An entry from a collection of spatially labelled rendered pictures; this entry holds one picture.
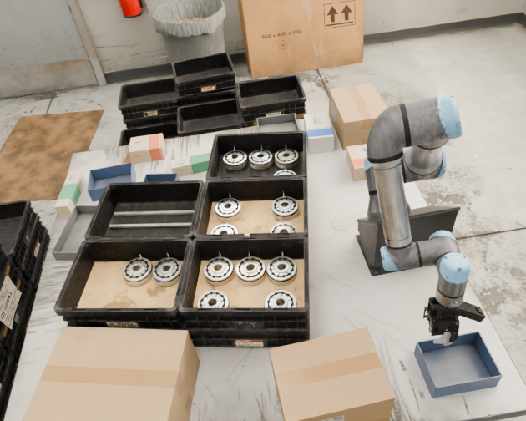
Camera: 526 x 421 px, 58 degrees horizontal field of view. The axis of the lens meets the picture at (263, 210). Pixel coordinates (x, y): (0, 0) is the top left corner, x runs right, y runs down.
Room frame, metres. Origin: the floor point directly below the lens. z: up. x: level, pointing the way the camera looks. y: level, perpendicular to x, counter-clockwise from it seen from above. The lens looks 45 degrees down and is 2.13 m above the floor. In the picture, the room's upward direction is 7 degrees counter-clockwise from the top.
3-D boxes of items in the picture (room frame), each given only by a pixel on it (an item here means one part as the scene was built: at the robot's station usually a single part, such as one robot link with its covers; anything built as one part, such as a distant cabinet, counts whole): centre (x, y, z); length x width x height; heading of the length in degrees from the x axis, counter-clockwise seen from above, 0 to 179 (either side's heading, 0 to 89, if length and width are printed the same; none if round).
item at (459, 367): (0.64, -0.52, 0.74); 0.20 x 0.15 x 0.07; 93
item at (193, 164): (1.77, 0.28, 0.73); 0.24 x 0.06 x 0.06; 97
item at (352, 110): (1.92, -0.52, 0.78); 0.30 x 0.22 x 0.16; 2
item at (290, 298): (0.85, -0.02, 0.86); 0.10 x 0.10 x 0.01
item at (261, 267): (1.01, 0.07, 0.86); 0.10 x 0.10 x 0.01
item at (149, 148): (1.93, 0.53, 0.74); 0.16 x 0.12 x 0.07; 92
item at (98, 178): (1.71, 0.68, 0.74); 0.20 x 0.15 x 0.07; 95
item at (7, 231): (1.76, 1.38, 0.31); 0.40 x 0.30 x 0.34; 2
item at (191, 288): (0.94, 0.08, 0.87); 0.40 x 0.30 x 0.11; 82
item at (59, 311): (1.00, 0.47, 0.92); 0.40 x 0.30 x 0.02; 82
